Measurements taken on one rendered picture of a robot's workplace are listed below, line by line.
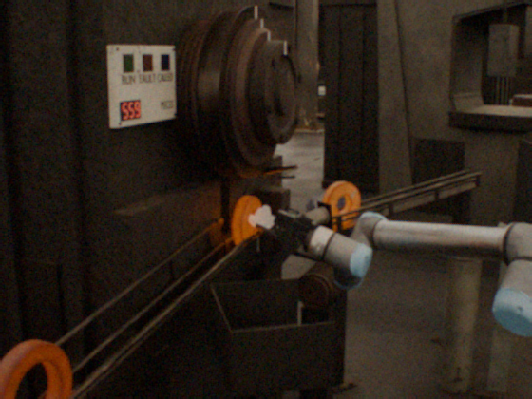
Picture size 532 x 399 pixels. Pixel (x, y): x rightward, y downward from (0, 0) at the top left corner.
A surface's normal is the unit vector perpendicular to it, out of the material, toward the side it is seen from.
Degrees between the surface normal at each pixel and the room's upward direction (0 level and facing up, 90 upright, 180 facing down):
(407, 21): 90
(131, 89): 90
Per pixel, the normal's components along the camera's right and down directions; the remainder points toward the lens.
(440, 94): -0.59, 0.18
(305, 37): -0.37, 0.21
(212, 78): -0.37, 0.00
